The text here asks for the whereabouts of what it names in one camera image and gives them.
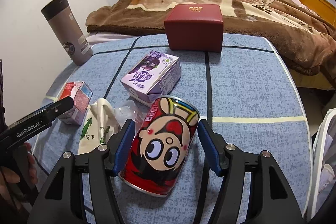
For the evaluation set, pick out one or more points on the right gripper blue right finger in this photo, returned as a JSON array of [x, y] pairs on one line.
[[212, 146]]

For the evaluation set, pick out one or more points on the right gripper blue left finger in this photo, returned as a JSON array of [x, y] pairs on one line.
[[123, 143]]

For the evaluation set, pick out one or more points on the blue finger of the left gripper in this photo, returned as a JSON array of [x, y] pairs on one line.
[[59, 108]]

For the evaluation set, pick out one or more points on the cream paper bag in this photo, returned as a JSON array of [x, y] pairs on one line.
[[99, 125]]

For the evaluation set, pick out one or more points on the pink red small carton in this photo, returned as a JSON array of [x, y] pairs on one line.
[[81, 94]]

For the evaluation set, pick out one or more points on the red cartoon drink can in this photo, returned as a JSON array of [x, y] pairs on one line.
[[160, 148]]

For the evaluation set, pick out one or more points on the clear plastic cup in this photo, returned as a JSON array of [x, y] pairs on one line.
[[128, 110]]

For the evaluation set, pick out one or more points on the white trash bin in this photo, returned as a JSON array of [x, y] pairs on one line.
[[321, 204]]

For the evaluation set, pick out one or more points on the person's left hand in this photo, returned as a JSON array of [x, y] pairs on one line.
[[17, 160]]

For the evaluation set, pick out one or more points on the blue checked tablecloth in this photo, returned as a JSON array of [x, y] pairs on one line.
[[247, 94]]

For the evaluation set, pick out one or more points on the purple drink carton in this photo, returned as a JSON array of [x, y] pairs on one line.
[[155, 75]]

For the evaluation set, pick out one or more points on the grey thermos bottle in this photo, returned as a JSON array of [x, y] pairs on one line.
[[59, 16]]

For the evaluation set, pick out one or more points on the dark red gift box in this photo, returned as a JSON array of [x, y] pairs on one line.
[[195, 27]]

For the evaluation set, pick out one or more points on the brown patterned blanket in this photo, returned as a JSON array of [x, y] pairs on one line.
[[304, 40]]

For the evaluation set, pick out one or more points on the wooden bed headboard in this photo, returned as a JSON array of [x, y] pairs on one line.
[[320, 8]]

